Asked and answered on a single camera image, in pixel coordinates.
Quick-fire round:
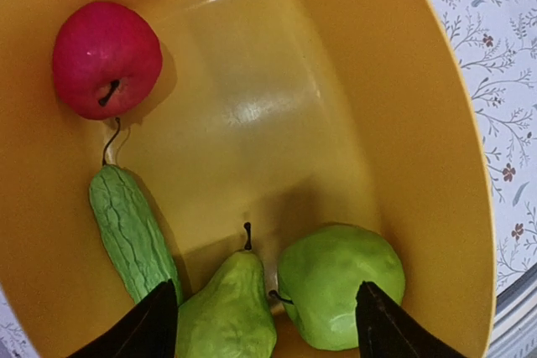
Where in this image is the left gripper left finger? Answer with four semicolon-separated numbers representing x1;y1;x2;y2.
70;280;178;358

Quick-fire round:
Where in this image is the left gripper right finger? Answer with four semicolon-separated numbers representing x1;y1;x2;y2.
355;282;456;357

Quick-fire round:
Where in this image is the red toy apple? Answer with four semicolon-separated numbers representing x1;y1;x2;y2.
52;2;163;121

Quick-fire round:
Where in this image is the yellow plastic basket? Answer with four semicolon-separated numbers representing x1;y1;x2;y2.
0;0;498;358

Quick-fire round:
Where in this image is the green toy cucumber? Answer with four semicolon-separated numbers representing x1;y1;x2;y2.
88;117;184;305

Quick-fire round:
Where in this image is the floral table mat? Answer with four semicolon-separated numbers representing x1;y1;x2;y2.
0;0;537;358

